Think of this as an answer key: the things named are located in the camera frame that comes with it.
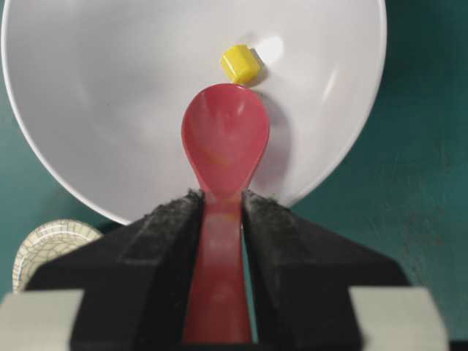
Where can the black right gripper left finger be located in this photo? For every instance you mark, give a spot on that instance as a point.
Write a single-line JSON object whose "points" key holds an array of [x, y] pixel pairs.
{"points": [[135, 279]]}

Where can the white round bowl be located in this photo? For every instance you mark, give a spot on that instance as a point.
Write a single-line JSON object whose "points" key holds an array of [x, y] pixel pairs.
{"points": [[99, 89]]}

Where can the yellow hexagonal prism block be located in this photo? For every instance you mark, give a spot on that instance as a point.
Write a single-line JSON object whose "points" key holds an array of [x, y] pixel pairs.
{"points": [[242, 65]]}

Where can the red plastic spoon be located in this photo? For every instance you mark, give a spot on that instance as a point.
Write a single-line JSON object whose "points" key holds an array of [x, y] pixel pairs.
{"points": [[225, 131]]}

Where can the crackle-pattern ceramic cup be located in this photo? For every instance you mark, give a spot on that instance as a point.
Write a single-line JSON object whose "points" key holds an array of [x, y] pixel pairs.
{"points": [[48, 242]]}

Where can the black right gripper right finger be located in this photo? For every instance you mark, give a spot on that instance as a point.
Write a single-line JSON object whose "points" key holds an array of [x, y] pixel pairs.
{"points": [[301, 273]]}

